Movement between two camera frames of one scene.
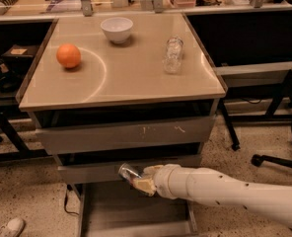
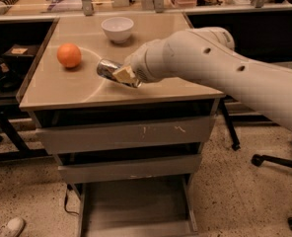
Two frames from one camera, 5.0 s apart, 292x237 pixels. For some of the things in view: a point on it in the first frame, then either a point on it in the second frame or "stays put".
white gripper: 165,179 → 140,61
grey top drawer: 126,134 stays put
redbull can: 129,173 → 107,68
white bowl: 117,29 stays put
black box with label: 19,57 stays put
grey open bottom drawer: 114,207 stays put
